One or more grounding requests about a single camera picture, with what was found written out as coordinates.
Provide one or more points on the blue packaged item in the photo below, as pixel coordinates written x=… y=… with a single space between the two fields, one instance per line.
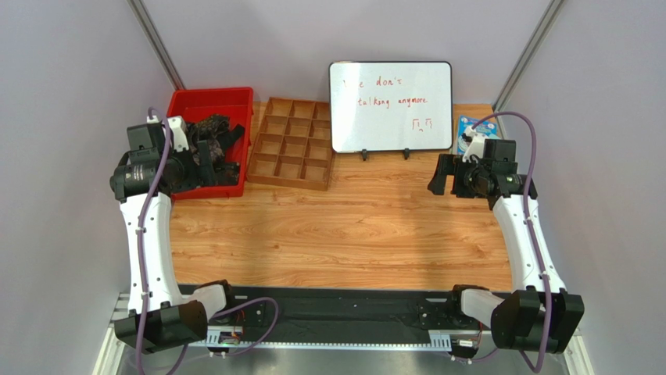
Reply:
x=488 y=128

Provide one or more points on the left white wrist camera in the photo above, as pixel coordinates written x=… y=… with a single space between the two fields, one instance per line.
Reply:
x=178 y=128

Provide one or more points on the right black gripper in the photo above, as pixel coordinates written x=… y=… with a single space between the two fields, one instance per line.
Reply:
x=456 y=174

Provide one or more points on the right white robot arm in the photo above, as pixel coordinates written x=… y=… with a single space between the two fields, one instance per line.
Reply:
x=539 y=314

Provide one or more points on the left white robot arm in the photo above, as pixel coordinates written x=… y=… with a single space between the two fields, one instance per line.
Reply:
x=160 y=317

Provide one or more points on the whiteboard with red writing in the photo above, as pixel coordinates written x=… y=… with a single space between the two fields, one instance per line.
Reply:
x=391 y=106

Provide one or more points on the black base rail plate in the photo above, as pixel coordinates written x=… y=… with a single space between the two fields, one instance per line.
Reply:
x=342 y=316

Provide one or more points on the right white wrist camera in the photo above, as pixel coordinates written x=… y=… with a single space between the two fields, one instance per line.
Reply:
x=476 y=144

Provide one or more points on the brown compartment tray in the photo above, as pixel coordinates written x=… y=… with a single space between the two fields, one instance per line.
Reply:
x=293 y=146

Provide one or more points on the pile of patterned ties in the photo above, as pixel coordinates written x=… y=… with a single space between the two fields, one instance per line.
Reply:
x=211 y=128

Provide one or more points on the red plastic bin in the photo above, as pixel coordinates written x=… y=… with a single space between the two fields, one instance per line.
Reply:
x=237 y=104

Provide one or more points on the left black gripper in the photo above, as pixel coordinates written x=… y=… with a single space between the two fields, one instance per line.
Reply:
x=206 y=160

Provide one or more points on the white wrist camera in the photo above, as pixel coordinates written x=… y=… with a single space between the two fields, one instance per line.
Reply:
x=476 y=144
x=178 y=128

